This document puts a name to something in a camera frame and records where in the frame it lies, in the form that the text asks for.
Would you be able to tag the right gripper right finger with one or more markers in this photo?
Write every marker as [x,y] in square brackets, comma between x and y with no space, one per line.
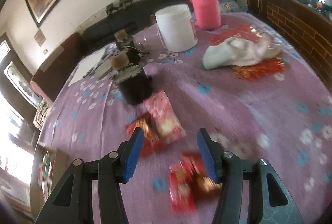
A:
[210,152]

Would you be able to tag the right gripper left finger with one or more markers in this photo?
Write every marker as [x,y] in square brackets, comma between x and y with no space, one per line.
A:
[131,154]

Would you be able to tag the dark red gold-lettered snack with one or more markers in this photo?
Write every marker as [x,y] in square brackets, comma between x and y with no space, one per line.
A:
[152,140]

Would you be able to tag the small red candy packet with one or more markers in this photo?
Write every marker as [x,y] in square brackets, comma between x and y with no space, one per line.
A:
[203,186]

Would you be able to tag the pink red snack packet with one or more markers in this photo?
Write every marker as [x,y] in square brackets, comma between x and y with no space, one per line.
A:
[166,121]

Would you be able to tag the black pot near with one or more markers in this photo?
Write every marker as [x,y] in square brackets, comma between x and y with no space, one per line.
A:
[134,85]

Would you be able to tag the black pot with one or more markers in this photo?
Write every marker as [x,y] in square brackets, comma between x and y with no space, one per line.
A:
[133,53]
[134,85]

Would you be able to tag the purple floral tablecloth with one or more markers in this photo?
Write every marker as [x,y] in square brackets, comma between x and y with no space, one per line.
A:
[284,118]

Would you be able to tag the cardboard tray box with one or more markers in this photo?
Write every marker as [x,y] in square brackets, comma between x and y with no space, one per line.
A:
[49,164]

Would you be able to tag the tan notebook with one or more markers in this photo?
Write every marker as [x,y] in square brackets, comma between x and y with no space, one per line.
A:
[102,70]

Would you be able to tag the cork stopper near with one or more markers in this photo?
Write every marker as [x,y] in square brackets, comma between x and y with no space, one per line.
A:
[119,61]

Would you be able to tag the cork stopper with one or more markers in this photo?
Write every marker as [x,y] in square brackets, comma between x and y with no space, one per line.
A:
[121,35]
[119,61]

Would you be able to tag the red foil bag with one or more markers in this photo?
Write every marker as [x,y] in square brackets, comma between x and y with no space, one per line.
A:
[249,32]

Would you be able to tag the white paper sheet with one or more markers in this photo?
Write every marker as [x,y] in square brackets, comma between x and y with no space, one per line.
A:
[85,65]

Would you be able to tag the white cloth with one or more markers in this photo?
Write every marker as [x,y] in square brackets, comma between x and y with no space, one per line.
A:
[241,52]

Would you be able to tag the black pot far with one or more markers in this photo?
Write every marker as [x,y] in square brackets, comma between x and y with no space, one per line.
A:
[133,53]

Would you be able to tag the brown armchair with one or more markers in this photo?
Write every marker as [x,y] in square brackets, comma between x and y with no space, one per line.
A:
[53,73]

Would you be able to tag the clear glass bottle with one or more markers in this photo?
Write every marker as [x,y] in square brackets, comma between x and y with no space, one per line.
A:
[147,41]

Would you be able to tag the cork stopper far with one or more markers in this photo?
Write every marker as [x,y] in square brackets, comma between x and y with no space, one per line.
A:
[121,35]

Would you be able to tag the black sofa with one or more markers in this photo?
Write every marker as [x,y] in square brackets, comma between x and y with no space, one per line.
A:
[137,16]

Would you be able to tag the white plastic jar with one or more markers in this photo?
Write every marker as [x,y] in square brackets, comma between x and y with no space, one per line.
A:
[176,27]

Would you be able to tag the pink sleeved bottle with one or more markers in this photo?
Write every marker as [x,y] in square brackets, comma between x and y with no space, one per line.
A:
[207,13]

